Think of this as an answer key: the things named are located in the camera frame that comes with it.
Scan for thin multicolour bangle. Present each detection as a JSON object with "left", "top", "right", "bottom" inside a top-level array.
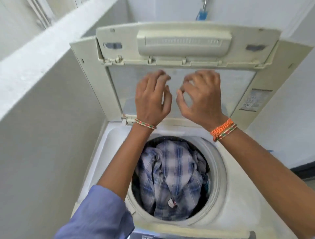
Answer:
[{"left": 134, "top": 118, "right": 157, "bottom": 130}]

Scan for blue plaid shirt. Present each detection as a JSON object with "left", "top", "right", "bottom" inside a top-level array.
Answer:
[{"left": 135, "top": 140, "right": 210, "bottom": 221}]

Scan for person's blue tunic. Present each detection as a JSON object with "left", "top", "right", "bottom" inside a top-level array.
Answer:
[{"left": 54, "top": 185, "right": 135, "bottom": 239}]

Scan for person's right forearm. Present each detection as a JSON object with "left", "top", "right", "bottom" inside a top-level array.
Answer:
[{"left": 218, "top": 128, "right": 315, "bottom": 239}]

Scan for person's right hand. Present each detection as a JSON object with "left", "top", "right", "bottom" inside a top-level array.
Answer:
[{"left": 176, "top": 70, "right": 228, "bottom": 132}]

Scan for orange thread bracelet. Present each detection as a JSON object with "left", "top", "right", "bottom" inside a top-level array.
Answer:
[{"left": 210, "top": 118, "right": 234, "bottom": 137}]

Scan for person's left hand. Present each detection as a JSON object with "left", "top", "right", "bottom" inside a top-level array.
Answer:
[{"left": 135, "top": 70, "right": 173, "bottom": 127}]

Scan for white blue washing machine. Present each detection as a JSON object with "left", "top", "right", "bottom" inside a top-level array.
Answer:
[{"left": 70, "top": 21, "right": 314, "bottom": 239}]

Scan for person's left forearm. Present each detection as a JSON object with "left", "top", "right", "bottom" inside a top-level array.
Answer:
[{"left": 97, "top": 123, "right": 155, "bottom": 201}]

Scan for beaded green red bangle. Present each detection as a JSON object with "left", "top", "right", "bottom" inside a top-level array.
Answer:
[{"left": 213, "top": 124, "right": 238, "bottom": 142}]

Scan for white drain pipes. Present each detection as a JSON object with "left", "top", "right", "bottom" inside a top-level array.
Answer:
[{"left": 27, "top": 0, "right": 57, "bottom": 29}]

